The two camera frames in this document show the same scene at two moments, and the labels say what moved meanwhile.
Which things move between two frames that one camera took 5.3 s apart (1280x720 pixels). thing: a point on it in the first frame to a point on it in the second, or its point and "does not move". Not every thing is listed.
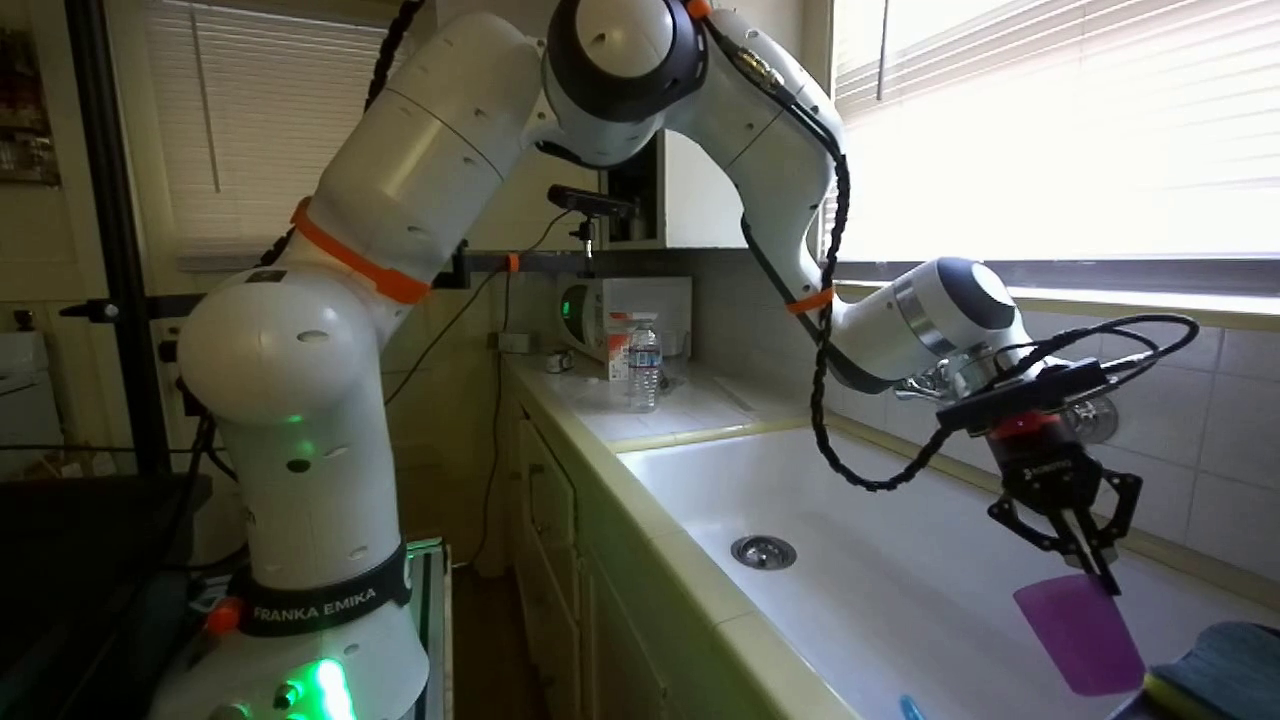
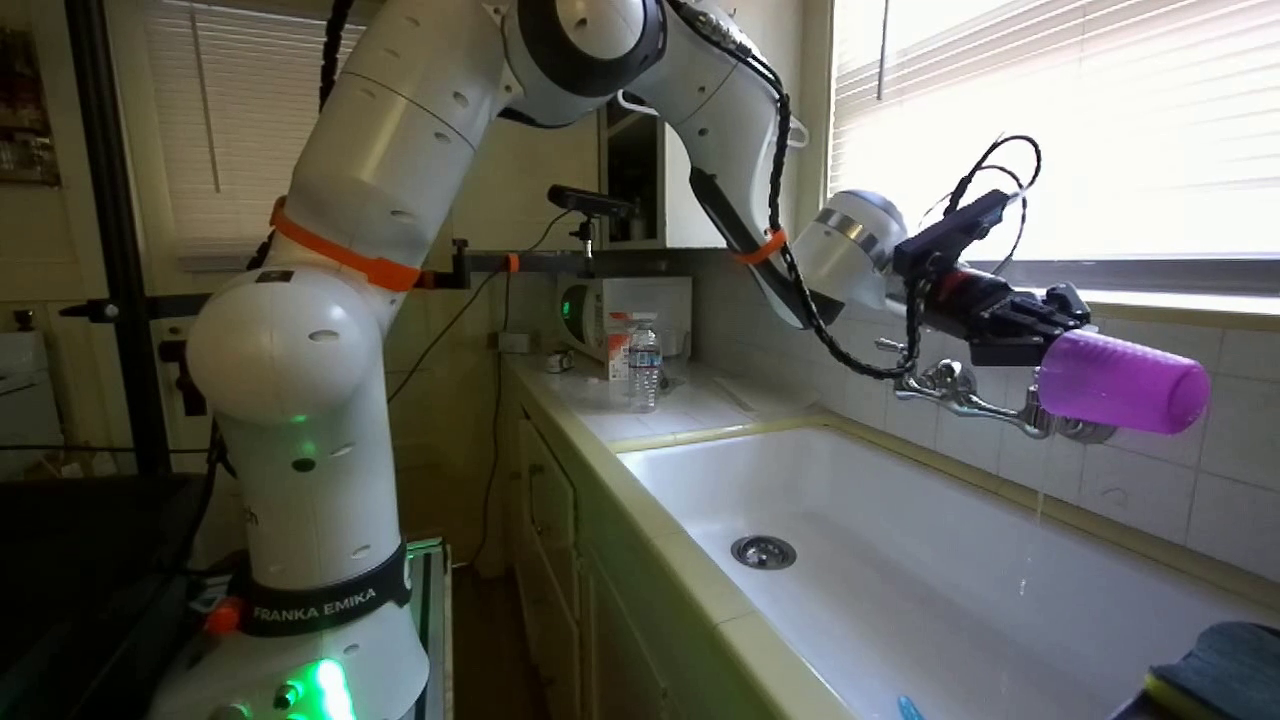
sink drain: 763,549 does not move
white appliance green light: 661,306 does not move
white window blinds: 1056,129 does not move
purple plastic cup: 1084,632 to 1123,382
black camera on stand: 588,207 does not move
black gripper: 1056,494 to 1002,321
